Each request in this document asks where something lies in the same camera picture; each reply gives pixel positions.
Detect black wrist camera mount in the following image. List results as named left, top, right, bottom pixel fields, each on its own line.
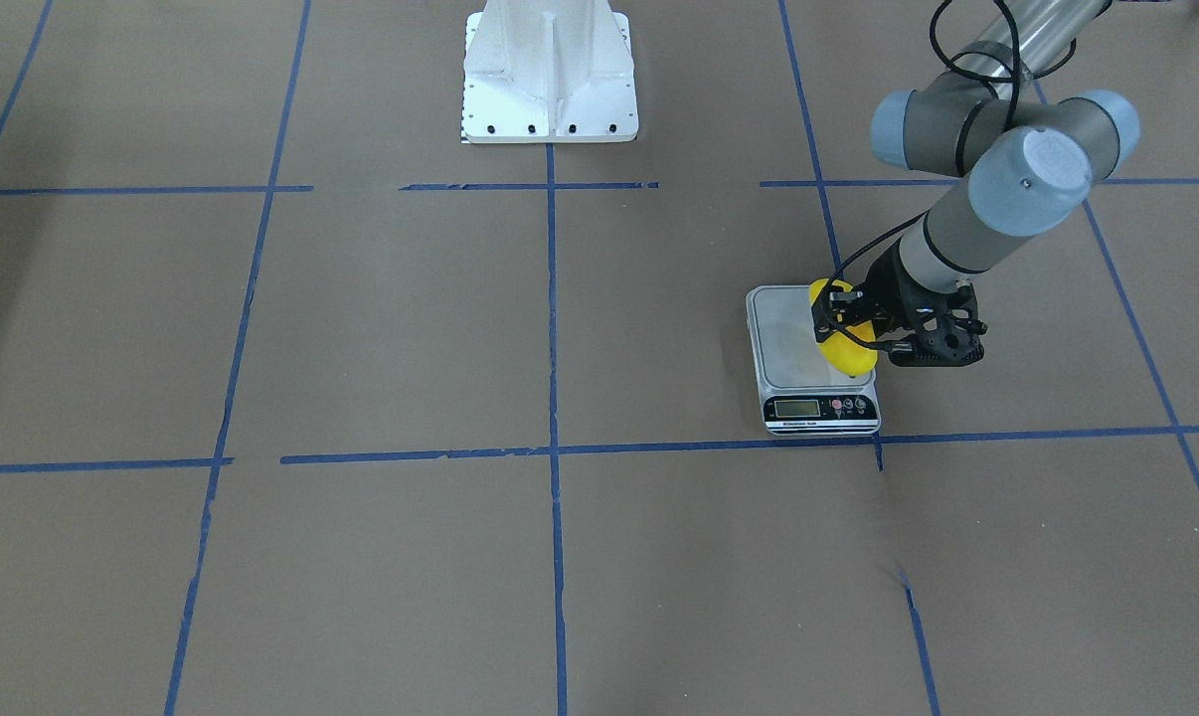
left=888, top=284, right=987, bottom=368

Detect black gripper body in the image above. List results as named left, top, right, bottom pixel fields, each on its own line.
left=863, top=243, right=978, bottom=344

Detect silver digital kitchen scale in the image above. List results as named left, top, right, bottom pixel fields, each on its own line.
left=746, top=285, right=882, bottom=437

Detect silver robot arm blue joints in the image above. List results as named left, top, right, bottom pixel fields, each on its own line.
left=869, top=1, right=1141, bottom=282

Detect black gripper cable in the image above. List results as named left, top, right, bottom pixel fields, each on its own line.
left=823, top=0, right=1078, bottom=354

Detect yellow mango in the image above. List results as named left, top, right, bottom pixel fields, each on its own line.
left=808, top=279, right=878, bottom=377

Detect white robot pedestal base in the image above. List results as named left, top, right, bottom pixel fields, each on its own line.
left=460, top=1, right=640, bottom=144

